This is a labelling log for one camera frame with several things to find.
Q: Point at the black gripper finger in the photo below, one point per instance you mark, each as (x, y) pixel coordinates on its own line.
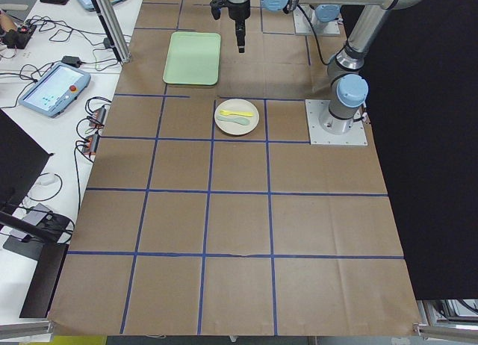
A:
(240, 32)

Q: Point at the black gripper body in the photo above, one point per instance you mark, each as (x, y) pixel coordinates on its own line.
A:
(238, 11)

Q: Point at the beige round plate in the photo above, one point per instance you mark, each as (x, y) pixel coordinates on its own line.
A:
(234, 129)

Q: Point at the yellow plastic fork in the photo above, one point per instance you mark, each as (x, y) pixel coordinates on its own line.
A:
(236, 113)

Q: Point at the light green plastic spoon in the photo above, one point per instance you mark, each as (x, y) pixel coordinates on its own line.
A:
(238, 120)

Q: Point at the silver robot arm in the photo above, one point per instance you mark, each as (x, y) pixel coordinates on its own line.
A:
(348, 89)

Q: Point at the light green tray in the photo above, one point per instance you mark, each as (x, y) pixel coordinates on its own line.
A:
(193, 59)

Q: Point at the black power adapter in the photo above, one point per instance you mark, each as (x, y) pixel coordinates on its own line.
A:
(72, 61)

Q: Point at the near teach pendant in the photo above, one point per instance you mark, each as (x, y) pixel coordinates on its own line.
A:
(56, 90)

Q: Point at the black monitor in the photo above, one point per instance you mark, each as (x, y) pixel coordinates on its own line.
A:
(22, 161)

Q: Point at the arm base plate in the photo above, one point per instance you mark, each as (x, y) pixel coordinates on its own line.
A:
(326, 130)
(324, 19)

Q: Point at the aluminium frame post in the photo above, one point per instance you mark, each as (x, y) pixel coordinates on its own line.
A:
(111, 26)

